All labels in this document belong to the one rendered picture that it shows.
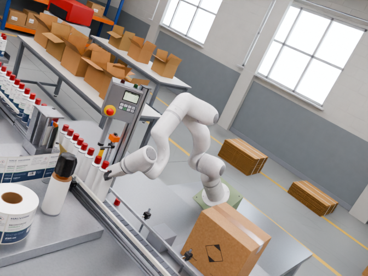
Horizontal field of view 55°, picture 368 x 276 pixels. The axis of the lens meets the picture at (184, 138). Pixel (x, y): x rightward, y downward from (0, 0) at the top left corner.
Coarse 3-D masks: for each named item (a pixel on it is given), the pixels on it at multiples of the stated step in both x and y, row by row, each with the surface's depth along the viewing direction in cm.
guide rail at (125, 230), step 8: (72, 176) 192; (80, 184) 187; (88, 192) 183; (96, 200) 179; (104, 208) 176; (112, 216) 172; (120, 224) 169; (128, 232) 165; (136, 240) 162; (144, 248) 160; (152, 256) 157; (160, 264) 154
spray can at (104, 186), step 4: (104, 180) 179; (108, 180) 179; (112, 180) 181; (100, 184) 182; (104, 184) 180; (108, 184) 180; (100, 188) 181; (104, 188) 180; (108, 188) 182; (100, 192) 181; (104, 192) 181; (96, 196) 183; (100, 196) 182; (104, 196) 183; (104, 200) 185
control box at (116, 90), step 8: (112, 80) 178; (120, 80) 183; (112, 88) 176; (120, 88) 177; (128, 88) 178; (112, 96) 178; (120, 96) 179; (104, 104) 181; (112, 104) 180; (128, 104) 182; (104, 112) 181; (120, 112) 183; (128, 112) 184; (120, 120) 186; (128, 120) 186
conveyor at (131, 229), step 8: (112, 208) 183; (120, 216) 180; (128, 224) 177; (120, 232) 169; (136, 232) 174; (128, 240) 166; (144, 240) 170; (136, 248) 163; (144, 256) 160; (152, 264) 157; (160, 272) 155; (168, 272) 157
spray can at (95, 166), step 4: (96, 156) 183; (100, 156) 185; (96, 160) 182; (100, 160) 183; (92, 164) 183; (96, 164) 183; (100, 164) 185; (92, 168) 183; (96, 168) 183; (88, 172) 185; (92, 172) 184; (96, 172) 185; (88, 176) 185; (92, 176) 185; (88, 180) 185; (92, 180) 186; (88, 184) 186; (92, 184) 187
